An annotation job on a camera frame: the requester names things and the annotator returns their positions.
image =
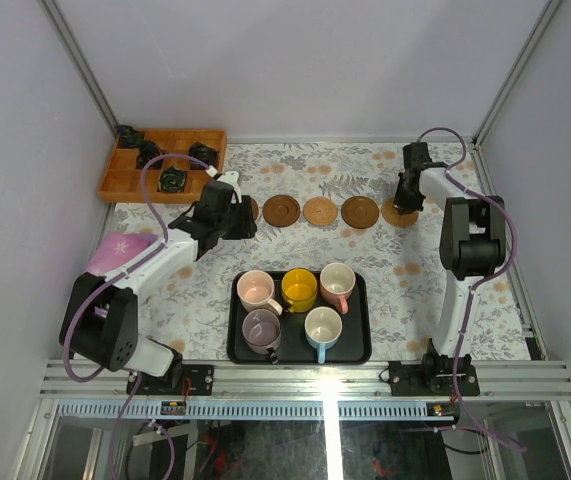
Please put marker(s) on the light pink mug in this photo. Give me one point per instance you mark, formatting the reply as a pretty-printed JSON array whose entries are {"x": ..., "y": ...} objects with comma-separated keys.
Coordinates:
[{"x": 256, "y": 290}]

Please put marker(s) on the purple patterned cloth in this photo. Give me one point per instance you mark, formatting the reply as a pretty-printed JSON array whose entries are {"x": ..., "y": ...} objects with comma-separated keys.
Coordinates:
[{"x": 116, "y": 249}]

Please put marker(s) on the brown wooden coaster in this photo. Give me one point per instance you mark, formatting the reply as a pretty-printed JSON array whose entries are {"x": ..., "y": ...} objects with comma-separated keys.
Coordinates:
[
  {"x": 254, "y": 206},
  {"x": 360, "y": 212},
  {"x": 281, "y": 211}
]

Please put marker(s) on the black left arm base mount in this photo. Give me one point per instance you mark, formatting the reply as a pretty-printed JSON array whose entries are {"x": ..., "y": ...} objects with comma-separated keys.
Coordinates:
[{"x": 184, "y": 381}]

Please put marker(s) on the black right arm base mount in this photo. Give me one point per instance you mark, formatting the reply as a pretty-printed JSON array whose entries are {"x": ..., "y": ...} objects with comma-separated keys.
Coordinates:
[{"x": 435, "y": 375}]

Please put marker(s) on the orange wooden divided tray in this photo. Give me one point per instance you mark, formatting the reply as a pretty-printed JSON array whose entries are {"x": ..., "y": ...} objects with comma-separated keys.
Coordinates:
[{"x": 121, "y": 180}]

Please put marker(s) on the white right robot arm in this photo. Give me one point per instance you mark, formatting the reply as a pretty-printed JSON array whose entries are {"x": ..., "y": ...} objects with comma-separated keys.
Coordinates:
[{"x": 472, "y": 247}]

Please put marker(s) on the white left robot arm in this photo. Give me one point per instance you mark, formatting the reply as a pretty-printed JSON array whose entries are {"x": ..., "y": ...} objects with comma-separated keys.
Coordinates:
[{"x": 101, "y": 322}]

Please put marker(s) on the pink mug cream inside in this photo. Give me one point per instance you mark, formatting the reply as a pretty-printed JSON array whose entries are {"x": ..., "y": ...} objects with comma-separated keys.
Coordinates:
[{"x": 337, "y": 281}]

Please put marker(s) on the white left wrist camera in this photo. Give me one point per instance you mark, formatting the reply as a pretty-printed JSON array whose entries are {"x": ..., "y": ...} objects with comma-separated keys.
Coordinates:
[{"x": 231, "y": 178}]

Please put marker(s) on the mauve mug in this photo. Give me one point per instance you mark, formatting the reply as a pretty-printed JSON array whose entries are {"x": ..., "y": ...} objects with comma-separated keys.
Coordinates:
[{"x": 261, "y": 331}]

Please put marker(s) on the aluminium front frame rail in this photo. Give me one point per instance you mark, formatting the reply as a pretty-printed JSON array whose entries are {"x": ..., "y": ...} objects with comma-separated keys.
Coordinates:
[{"x": 496, "y": 380}]

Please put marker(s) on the yellow glass cup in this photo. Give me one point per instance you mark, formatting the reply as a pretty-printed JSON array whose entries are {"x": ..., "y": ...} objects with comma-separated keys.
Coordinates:
[{"x": 299, "y": 289}]

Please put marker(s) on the blue mug cream inside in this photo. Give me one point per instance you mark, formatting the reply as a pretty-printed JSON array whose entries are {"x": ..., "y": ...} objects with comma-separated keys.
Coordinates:
[{"x": 323, "y": 327}]

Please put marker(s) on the dark rolled fabric bundle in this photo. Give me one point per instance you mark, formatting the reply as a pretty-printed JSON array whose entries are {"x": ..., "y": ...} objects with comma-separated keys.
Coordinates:
[
  {"x": 128, "y": 137},
  {"x": 203, "y": 156},
  {"x": 147, "y": 150}
]

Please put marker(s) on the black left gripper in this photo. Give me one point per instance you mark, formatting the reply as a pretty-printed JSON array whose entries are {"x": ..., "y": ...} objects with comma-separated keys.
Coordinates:
[{"x": 237, "y": 217}]

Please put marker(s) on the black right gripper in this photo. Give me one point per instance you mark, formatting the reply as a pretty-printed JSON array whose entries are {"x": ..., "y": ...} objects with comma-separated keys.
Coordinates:
[{"x": 402, "y": 206}]

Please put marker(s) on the black serving tray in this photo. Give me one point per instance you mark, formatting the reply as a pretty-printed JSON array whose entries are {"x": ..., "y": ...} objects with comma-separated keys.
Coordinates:
[{"x": 353, "y": 347}]

